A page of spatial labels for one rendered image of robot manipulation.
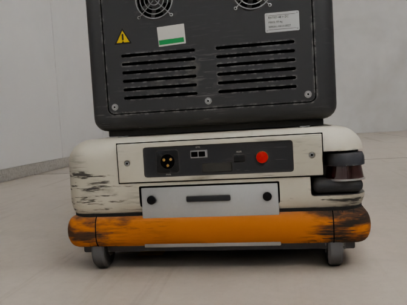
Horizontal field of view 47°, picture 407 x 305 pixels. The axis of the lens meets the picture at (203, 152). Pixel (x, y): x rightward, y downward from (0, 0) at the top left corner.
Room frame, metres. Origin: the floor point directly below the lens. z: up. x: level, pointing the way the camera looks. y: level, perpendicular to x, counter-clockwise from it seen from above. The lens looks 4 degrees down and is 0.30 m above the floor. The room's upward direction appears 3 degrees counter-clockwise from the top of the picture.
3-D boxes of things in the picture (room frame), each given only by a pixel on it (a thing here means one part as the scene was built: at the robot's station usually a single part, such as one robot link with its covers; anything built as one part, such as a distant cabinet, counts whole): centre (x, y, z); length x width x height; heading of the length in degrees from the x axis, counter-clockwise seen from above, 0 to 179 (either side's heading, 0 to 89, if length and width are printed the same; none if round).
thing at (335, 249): (0.94, -0.25, 0.04); 0.07 x 0.03 x 0.07; 171
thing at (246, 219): (1.27, -0.06, 0.16); 0.67 x 0.64 x 0.25; 171
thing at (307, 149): (0.94, -0.03, 0.23); 0.41 x 0.02 x 0.08; 81
